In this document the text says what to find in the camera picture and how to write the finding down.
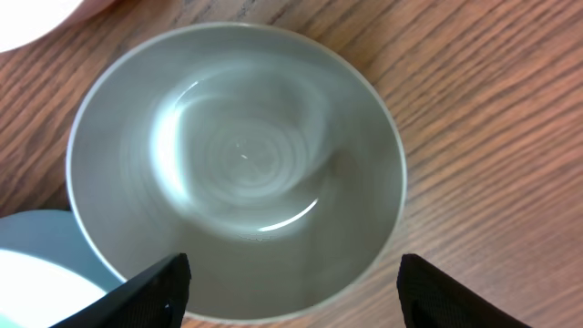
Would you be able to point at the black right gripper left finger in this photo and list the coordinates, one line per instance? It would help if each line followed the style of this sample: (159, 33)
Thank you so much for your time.
(155, 298)

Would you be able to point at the grey bowl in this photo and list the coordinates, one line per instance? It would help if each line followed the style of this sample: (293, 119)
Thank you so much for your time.
(262, 155)

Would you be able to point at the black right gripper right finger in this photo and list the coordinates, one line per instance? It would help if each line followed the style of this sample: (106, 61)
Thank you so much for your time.
(430, 298)

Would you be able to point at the pink bowl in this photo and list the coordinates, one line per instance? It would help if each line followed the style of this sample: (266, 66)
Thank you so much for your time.
(25, 21)

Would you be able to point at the light blue bowl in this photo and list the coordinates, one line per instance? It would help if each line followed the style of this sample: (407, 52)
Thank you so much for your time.
(48, 270)

